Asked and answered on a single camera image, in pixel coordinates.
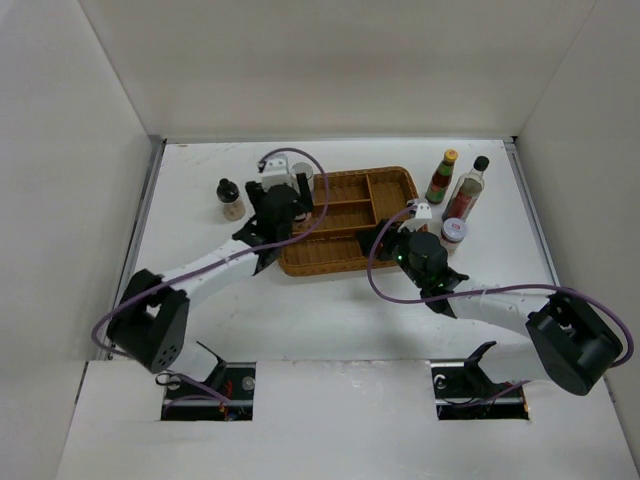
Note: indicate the red sauce bottle yellow cap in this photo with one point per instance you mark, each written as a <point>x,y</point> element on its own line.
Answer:
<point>441,178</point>

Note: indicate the brown wicker divided tray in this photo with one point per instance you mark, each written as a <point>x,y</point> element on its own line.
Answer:
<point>350,202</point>

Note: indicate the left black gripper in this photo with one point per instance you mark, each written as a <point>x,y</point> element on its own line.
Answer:
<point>302,206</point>

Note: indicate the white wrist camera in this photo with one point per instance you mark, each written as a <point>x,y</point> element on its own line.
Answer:
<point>274,171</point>
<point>419,215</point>

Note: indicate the dark vinegar bottle black cap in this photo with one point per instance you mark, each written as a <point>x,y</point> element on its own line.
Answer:
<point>467,191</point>

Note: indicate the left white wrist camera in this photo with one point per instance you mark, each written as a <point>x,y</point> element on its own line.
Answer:
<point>274,171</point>

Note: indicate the silver cap blue label jar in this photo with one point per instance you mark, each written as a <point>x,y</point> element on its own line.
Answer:
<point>305,169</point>

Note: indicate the black cap spice jar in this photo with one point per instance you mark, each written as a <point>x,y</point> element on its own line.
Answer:
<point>228,193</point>

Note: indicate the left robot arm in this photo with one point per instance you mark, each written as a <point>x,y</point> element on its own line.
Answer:
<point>151,325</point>

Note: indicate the small jar red white lid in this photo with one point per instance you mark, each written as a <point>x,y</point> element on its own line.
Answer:
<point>452,234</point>

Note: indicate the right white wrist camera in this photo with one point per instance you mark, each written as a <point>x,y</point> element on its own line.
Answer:
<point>419,215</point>

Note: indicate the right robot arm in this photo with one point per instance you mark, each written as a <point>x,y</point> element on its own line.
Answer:
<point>574,339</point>

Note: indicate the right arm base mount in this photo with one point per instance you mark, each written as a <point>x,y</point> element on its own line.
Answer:
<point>463,391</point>

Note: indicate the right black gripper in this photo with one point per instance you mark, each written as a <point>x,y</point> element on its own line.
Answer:
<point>365,238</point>

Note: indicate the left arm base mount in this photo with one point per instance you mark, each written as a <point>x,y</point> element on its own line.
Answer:
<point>226,395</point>

